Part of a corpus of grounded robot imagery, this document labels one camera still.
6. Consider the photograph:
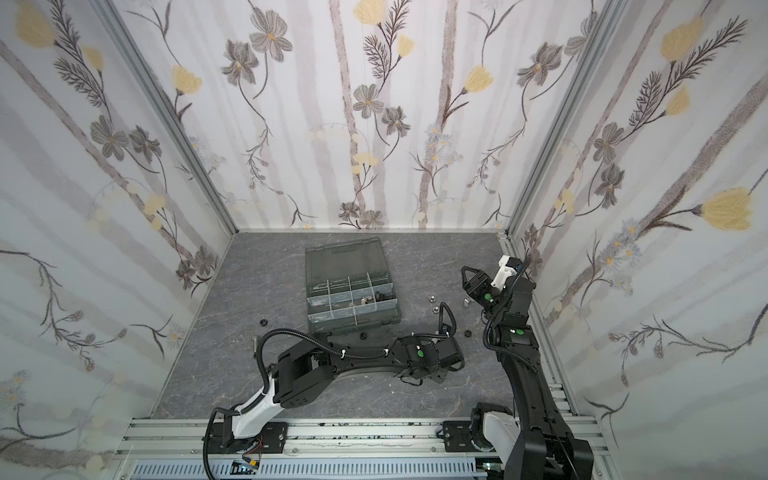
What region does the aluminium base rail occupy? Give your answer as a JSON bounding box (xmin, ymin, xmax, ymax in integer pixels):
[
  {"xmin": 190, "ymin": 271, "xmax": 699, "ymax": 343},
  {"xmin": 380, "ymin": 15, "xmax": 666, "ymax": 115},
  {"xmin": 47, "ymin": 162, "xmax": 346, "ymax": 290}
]
[{"xmin": 116, "ymin": 416, "xmax": 607, "ymax": 463}]

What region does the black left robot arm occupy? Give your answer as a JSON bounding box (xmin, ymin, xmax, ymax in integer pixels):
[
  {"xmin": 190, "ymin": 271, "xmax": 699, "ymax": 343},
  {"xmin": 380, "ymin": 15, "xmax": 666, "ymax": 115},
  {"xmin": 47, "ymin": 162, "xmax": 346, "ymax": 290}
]
[{"xmin": 202, "ymin": 302, "xmax": 465, "ymax": 479}]

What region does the green compartment organizer box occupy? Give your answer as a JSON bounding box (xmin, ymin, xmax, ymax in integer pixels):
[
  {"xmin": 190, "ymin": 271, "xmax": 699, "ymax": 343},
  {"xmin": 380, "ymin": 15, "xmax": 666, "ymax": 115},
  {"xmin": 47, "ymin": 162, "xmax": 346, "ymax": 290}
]
[{"xmin": 305, "ymin": 237, "xmax": 402, "ymax": 336}]

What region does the aluminium corner frame post right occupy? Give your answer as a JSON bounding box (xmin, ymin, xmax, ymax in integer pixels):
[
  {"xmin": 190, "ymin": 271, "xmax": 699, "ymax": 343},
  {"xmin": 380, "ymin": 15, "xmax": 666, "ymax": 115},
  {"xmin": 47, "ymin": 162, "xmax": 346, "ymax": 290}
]
[{"xmin": 503, "ymin": 0, "xmax": 629, "ymax": 236}]

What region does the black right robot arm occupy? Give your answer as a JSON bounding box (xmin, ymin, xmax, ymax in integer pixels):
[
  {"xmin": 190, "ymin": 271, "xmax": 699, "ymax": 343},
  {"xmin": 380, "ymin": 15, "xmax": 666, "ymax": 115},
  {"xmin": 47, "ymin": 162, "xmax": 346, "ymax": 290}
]
[{"xmin": 461, "ymin": 255, "xmax": 594, "ymax": 479}]

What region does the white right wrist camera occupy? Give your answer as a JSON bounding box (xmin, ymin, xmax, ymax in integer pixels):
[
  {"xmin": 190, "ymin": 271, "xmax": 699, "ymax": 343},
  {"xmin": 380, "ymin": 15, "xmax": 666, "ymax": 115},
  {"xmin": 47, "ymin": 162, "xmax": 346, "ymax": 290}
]
[{"xmin": 491, "ymin": 255, "xmax": 524, "ymax": 291}]

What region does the aluminium corner frame post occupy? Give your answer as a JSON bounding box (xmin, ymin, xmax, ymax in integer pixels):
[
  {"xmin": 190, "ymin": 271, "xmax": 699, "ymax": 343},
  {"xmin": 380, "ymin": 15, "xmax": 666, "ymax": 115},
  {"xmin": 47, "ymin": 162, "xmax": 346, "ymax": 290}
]
[
  {"xmin": 503, "ymin": 0, "xmax": 629, "ymax": 236},
  {"xmin": 89, "ymin": 0, "xmax": 239, "ymax": 235}
]

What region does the aluminium corner frame post left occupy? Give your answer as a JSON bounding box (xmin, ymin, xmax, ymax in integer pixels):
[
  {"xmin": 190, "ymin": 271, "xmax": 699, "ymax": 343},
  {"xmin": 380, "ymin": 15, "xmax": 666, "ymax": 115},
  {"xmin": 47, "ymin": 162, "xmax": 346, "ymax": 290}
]
[{"xmin": 89, "ymin": 0, "xmax": 239, "ymax": 235}]

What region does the white cable duct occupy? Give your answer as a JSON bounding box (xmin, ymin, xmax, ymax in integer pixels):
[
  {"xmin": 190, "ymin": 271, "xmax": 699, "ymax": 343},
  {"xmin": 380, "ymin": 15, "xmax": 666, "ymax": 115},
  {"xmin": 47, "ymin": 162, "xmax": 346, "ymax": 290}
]
[{"xmin": 120, "ymin": 458, "xmax": 487, "ymax": 479}]

